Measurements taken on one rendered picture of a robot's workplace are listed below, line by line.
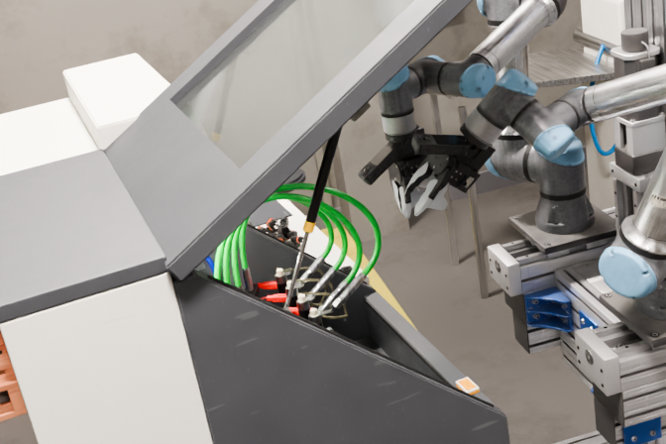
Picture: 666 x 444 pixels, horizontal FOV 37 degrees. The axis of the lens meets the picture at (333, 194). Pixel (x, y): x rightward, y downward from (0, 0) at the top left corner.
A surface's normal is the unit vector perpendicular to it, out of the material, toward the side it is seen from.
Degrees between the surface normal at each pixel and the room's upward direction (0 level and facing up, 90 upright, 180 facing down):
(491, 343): 0
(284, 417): 90
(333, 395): 90
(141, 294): 90
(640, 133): 90
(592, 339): 0
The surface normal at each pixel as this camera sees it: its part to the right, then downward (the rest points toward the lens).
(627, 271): -0.68, 0.47
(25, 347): 0.36, 0.29
